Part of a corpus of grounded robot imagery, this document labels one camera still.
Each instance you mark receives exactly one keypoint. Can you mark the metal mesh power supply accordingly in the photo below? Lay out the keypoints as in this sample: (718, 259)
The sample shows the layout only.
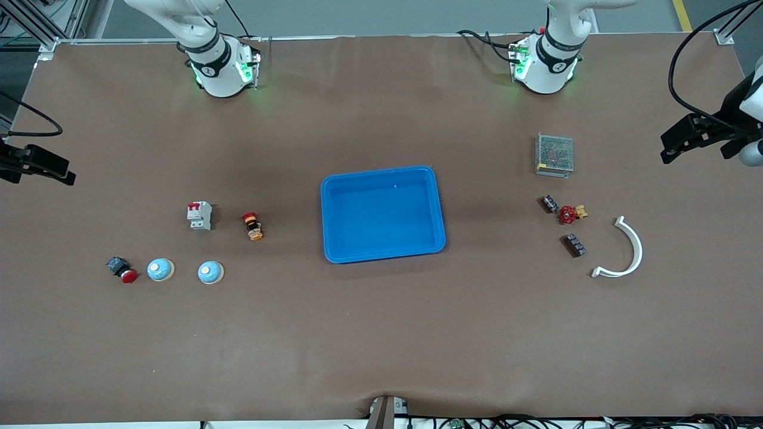
(554, 155)

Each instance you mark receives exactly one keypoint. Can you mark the red mushroom emergency button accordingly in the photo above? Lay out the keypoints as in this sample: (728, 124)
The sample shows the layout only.
(122, 269)

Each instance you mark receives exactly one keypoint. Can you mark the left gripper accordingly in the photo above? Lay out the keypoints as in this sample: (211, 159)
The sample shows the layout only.
(728, 111)

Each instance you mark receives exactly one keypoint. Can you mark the metal camera stand post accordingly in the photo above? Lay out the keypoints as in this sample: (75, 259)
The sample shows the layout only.
(386, 414)

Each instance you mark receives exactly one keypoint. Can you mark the black cylindrical capacitor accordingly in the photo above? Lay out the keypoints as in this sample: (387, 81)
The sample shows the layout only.
(549, 204)
(574, 245)

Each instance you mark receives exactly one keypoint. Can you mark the aluminium frame corner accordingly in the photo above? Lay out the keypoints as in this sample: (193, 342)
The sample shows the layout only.
(724, 37)
(49, 49)

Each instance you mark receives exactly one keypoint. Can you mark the brass valve red handwheel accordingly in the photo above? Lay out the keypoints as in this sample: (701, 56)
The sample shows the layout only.
(571, 213)

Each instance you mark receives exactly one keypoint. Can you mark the light blue call bell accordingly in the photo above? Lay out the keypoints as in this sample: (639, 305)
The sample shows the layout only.
(210, 272)
(161, 270)

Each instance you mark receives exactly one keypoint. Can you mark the brown table cover mat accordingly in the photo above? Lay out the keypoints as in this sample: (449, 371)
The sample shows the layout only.
(381, 333)

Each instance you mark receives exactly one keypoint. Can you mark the orange red push button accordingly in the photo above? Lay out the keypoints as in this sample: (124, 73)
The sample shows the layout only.
(253, 226)

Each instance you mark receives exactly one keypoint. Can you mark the blue plastic tray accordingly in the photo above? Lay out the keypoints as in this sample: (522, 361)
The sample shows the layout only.
(381, 214)

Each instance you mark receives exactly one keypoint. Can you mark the white curved plastic bracket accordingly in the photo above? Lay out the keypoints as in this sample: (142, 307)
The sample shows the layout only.
(639, 247)

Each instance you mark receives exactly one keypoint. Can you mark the white circuit breaker red switch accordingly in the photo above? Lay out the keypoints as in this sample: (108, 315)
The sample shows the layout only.
(199, 215)

